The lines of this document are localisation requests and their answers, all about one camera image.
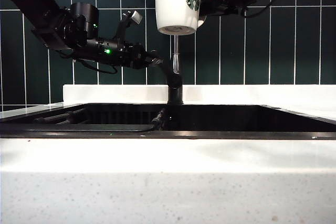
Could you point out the grey faucet lever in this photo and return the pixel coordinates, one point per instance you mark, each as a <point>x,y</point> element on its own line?
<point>171,77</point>

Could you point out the black sink drain rack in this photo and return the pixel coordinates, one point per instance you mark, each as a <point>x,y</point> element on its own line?
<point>78,128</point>

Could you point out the black kitchen sink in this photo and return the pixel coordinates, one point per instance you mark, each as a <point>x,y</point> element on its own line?
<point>236,119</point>

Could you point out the dark metal faucet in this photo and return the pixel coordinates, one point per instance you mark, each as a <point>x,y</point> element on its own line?
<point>175,95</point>

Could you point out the white mug with green logo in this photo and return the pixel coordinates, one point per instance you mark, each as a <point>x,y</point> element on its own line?
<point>173,1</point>

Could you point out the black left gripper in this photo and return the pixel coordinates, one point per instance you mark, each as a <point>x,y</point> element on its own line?
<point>134,54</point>

